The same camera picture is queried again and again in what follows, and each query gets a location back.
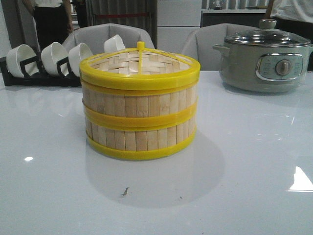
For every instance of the glass pot lid with knob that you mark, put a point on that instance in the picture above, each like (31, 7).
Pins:
(267, 35)

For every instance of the bamboo steamer basket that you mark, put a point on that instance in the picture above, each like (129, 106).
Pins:
(141, 145)
(139, 110)

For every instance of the woven bamboo steamer lid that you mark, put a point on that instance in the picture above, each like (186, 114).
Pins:
(140, 69)

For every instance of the right grey chair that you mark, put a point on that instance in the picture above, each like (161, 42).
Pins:
(199, 43)

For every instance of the grey-green electric cooking pot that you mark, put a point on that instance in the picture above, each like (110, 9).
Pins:
(263, 69)

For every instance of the white cabinet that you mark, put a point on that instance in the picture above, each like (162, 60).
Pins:
(176, 19)

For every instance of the person in white shirt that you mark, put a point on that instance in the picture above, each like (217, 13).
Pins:
(295, 16)

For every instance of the white bowl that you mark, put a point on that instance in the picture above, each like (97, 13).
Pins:
(76, 55)
(114, 44)
(51, 55)
(15, 56)

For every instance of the black dish rack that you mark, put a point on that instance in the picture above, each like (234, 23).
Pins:
(65, 78)

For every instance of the grey shelf counter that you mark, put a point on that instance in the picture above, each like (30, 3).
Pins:
(249, 17)

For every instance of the person in black clothes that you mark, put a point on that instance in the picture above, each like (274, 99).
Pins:
(53, 20)

